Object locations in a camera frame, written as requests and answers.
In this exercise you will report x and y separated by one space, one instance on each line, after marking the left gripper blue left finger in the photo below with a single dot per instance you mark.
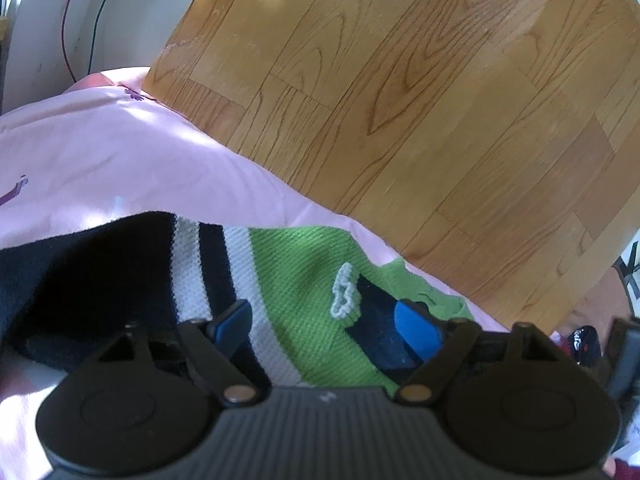
229 330

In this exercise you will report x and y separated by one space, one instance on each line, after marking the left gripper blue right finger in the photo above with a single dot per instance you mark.
423 333

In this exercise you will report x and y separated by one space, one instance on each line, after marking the green navy white knit sweater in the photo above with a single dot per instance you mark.
323 312

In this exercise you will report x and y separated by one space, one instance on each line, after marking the person's right hand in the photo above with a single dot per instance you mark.
609 467

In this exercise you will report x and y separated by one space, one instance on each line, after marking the black red patterned folded garment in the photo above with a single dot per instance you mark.
583 346

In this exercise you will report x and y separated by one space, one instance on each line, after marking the wood grain headboard panel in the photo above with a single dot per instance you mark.
493 143

